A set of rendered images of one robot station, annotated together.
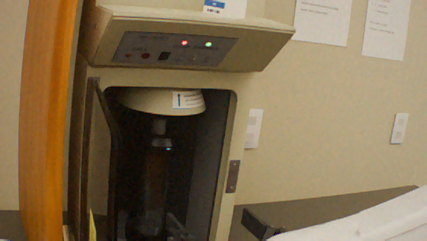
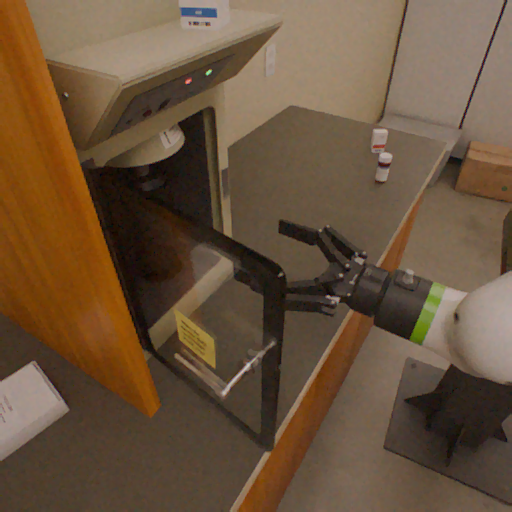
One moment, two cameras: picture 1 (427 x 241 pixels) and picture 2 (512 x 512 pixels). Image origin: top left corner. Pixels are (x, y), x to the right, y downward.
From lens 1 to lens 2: 47 cm
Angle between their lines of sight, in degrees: 38
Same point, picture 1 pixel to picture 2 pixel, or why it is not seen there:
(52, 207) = (122, 330)
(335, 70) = not seen: hidden behind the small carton
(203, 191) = (195, 203)
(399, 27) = not seen: outside the picture
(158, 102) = (149, 150)
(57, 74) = (73, 196)
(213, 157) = (199, 172)
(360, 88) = not seen: hidden behind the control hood
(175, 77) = (164, 117)
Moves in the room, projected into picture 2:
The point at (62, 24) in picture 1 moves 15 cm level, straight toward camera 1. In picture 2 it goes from (45, 124) to (146, 183)
